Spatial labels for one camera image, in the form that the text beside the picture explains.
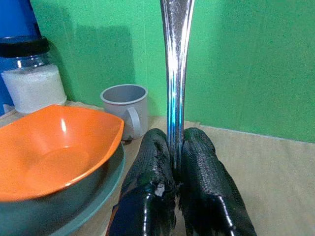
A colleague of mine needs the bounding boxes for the silver metal cutlery handle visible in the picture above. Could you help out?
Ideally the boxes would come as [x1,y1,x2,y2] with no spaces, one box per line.
[159,0,196,170]

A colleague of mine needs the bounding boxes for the teal green plate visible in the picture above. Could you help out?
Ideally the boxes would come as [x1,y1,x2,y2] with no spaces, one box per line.
[0,141,127,236]

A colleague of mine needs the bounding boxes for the glass jar with white powder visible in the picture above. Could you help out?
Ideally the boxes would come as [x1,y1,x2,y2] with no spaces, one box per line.
[0,35,67,114]

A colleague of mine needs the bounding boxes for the grey mug with handle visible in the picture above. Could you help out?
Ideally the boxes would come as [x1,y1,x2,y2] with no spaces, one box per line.
[100,84,149,141]

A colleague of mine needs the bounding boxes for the orange bowl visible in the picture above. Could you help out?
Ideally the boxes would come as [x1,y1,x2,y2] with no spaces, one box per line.
[0,104,125,203]

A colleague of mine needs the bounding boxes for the beige tablecloth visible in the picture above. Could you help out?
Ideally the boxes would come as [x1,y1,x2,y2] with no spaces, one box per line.
[0,99,315,236]

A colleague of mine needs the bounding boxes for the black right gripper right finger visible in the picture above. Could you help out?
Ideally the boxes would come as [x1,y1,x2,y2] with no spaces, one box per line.
[176,127,258,236]

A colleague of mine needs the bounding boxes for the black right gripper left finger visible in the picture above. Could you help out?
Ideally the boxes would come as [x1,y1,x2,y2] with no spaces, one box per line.
[108,128,177,236]

